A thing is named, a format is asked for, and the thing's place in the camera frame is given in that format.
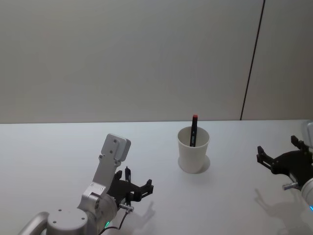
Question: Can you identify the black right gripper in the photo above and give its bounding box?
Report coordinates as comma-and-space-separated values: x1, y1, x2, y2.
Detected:
256, 135, 313, 183

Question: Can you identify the black pen with red cap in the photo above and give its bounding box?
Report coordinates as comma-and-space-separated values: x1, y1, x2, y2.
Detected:
189, 114, 200, 147

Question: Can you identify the thin dark gripper cable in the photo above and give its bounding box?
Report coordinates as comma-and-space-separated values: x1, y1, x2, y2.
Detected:
97, 192, 134, 231

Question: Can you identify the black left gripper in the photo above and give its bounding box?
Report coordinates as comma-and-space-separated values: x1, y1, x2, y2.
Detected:
107, 169, 155, 205

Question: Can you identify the white paper cup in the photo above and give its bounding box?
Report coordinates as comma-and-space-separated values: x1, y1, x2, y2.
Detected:
177, 126, 211, 174

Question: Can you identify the thin dark wall strip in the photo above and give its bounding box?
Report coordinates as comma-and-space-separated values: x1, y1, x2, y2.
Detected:
239, 0, 267, 121

